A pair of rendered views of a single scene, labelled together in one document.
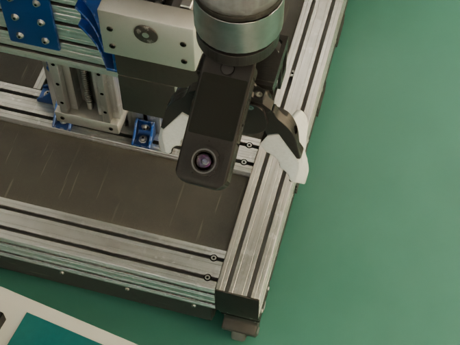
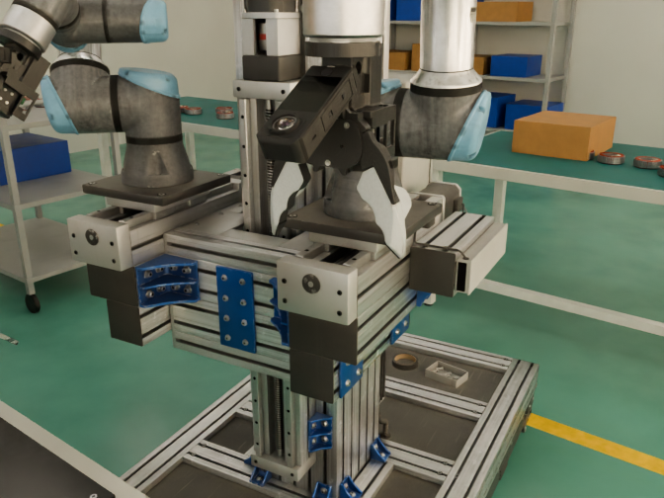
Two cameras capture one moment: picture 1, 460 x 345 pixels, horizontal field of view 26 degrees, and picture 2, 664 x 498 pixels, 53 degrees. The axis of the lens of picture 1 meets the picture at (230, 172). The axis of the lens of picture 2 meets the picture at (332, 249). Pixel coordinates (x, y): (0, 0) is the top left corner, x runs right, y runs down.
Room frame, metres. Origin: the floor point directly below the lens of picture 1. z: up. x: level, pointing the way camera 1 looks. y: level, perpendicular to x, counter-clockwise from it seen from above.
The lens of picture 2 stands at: (-0.07, -0.14, 1.38)
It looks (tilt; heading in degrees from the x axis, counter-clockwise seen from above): 20 degrees down; 13
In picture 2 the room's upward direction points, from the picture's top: straight up
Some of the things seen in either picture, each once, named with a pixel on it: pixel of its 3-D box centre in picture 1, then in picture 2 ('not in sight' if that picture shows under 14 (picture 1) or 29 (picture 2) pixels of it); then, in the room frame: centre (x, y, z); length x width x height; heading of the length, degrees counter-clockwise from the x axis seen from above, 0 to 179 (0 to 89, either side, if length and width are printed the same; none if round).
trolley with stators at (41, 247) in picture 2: not in sight; (28, 187); (2.85, 2.18, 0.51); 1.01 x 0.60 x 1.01; 66
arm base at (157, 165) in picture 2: not in sight; (156, 156); (1.20, 0.54, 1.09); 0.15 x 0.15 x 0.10
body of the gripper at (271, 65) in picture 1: (239, 62); (346, 106); (0.56, -0.01, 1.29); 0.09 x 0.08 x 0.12; 165
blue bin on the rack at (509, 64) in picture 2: not in sight; (516, 64); (6.86, -0.39, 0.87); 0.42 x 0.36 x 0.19; 158
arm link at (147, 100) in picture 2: not in sight; (147, 101); (1.20, 0.55, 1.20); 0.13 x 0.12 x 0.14; 115
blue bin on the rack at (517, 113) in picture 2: not in sight; (534, 116); (6.77, -0.60, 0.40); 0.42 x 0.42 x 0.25; 65
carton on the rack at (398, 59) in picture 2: not in sight; (397, 59); (7.42, 0.85, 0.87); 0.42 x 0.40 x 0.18; 65
